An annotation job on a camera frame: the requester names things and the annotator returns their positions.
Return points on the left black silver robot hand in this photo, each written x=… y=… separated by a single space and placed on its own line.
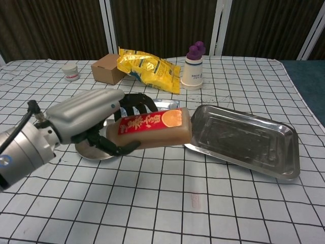
x=81 y=114

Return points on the round metal plate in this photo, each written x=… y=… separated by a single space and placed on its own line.
x=94 y=153

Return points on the small white jar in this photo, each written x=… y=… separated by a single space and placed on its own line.
x=71 y=73

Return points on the brown milk tea bottle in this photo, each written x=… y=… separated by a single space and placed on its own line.
x=157 y=134

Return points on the purple toy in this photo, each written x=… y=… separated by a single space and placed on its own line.
x=195 y=52

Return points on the white paper cup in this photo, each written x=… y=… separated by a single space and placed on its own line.
x=192 y=73

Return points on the small cardboard box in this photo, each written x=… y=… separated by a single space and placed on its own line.
x=104 y=69

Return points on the white checkered tablecloth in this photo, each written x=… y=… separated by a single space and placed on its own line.
x=177 y=203

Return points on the teal felt table cover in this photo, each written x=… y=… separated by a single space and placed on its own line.
x=309 y=73

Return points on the yellow snack bag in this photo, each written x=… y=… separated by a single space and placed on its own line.
x=149 y=68

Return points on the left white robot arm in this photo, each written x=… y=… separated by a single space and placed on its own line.
x=20 y=150

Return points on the rectangular steel tray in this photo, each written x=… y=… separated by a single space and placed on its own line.
x=241 y=142

